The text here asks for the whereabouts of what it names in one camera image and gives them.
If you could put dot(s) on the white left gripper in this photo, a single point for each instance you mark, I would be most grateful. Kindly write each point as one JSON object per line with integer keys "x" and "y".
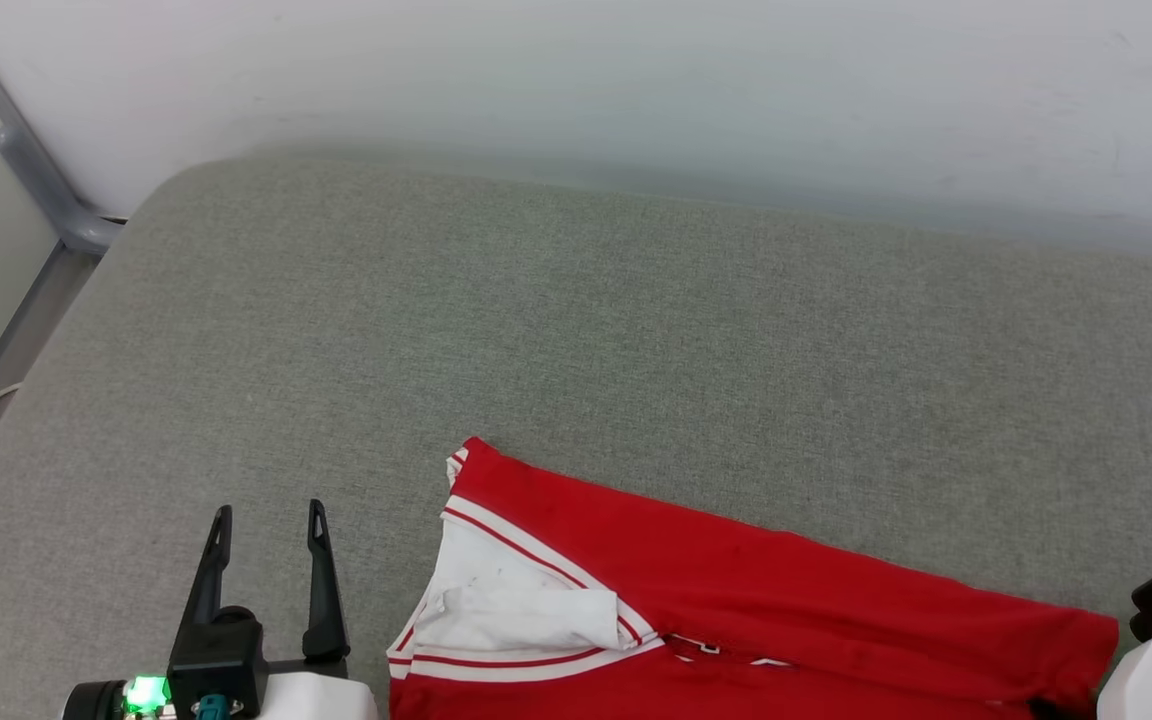
{"x": 321, "y": 695}

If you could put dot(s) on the red garment with white sleeves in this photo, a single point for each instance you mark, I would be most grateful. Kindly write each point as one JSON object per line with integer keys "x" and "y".
{"x": 736, "y": 600}

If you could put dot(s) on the grey fabric sofa cushion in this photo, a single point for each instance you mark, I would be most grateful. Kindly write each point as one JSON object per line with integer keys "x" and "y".
{"x": 636, "y": 350}

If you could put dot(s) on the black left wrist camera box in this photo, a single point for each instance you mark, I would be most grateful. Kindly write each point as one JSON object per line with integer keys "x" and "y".
{"x": 216, "y": 655}

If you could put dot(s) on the teal left camera connector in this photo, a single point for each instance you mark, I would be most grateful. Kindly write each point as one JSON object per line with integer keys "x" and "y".
{"x": 211, "y": 709}

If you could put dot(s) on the grey metal frame tube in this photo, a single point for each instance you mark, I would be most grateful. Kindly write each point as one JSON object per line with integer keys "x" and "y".
{"x": 36, "y": 170}

